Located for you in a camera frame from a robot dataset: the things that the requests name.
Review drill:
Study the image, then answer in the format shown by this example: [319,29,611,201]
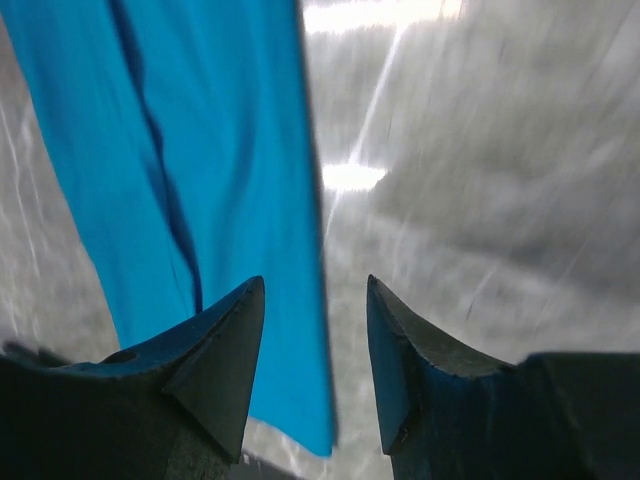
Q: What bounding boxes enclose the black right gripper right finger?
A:
[366,277,639,479]

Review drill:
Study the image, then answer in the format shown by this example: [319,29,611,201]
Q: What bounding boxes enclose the blue t shirt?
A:
[1,1,335,457]

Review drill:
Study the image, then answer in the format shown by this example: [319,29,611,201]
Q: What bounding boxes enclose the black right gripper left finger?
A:
[1,276,265,479]

